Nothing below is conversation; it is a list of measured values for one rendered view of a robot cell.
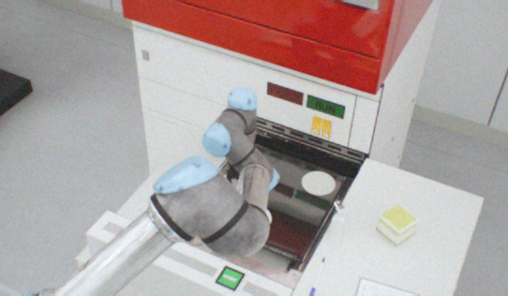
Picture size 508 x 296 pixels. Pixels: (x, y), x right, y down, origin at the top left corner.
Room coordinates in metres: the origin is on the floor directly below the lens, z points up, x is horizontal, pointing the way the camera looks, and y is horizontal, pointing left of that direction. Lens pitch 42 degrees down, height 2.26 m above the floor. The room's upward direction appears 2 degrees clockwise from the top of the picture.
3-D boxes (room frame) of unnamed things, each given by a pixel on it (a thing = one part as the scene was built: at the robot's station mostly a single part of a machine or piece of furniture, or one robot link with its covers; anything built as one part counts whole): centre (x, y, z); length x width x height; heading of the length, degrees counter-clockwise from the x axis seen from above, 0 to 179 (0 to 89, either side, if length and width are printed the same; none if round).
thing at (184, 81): (1.59, 0.03, 1.02); 0.82 x 0.03 x 0.40; 65
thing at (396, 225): (1.12, -0.38, 1.00); 0.07 x 0.07 x 0.07; 39
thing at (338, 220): (1.10, -0.23, 1.03); 0.06 x 0.04 x 0.13; 155
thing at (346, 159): (1.50, -0.12, 0.89); 0.44 x 0.02 x 0.10; 65
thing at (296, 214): (1.31, -0.05, 0.90); 0.34 x 0.34 x 0.01; 65
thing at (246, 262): (1.06, 0.05, 0.87); 0.36 x 0.08 x 0.03; 65
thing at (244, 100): (1.30, 0.04, 1.21); 0.09 x 0.08 x 0.11; 155
